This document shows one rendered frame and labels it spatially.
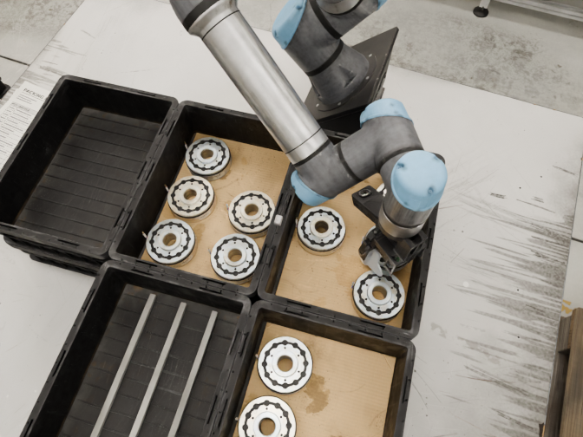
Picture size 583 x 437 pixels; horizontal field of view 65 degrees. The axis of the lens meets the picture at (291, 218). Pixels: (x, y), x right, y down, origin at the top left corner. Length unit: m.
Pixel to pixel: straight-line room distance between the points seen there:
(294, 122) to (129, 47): 0.95
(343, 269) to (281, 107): 0.40
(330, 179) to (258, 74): 0.20
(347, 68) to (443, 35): 1.58
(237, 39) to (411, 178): 0.33
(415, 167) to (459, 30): 2.10
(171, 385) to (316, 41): 0.78
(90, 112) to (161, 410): 0.74
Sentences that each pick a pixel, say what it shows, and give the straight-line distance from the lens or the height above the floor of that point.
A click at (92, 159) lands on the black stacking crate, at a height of 0.83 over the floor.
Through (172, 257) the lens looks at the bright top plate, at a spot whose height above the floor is 0.86.
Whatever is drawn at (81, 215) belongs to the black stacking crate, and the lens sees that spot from 1.14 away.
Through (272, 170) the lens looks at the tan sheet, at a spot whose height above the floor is 0.83.
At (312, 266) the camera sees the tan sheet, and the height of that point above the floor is 0.83.
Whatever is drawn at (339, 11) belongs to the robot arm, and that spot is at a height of 1.08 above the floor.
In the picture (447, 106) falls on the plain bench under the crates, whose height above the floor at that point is 0.70.
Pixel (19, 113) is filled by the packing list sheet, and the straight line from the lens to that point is 1.57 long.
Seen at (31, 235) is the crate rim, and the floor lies 0.93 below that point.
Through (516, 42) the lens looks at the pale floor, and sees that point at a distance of 2.78.
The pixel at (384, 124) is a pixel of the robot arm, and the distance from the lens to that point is 0.73.
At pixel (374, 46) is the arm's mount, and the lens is 1.26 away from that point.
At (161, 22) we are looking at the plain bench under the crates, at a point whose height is 0.70.
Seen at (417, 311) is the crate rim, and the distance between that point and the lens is 0.87.
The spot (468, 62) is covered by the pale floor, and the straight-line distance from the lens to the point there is 2.59.
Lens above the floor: 1.75
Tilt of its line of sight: 64 degrees down
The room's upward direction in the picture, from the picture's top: 2 degrees counter-clockwise
